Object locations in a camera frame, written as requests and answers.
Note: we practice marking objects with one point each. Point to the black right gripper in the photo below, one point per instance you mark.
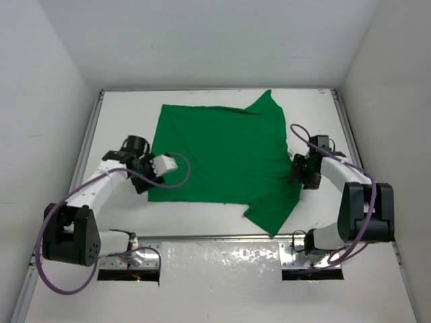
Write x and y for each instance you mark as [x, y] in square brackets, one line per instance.
[296, 173]

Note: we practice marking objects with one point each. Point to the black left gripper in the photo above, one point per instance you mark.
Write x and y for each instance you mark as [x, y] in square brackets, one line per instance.
[145, 182]

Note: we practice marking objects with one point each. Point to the green t-shirt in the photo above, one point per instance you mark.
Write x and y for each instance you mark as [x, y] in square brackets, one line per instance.
[230, 156]

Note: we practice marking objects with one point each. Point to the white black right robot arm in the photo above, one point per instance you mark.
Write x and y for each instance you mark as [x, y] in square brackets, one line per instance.
[366, 211]

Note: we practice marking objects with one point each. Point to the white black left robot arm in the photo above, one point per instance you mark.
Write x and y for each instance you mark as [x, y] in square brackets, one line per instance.
[72, 235]

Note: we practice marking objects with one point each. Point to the white front cover panel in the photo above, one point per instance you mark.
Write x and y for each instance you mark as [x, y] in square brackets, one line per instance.
[235, 282]

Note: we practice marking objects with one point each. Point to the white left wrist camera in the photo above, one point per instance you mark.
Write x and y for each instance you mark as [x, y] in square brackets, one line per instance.
[163, 164]

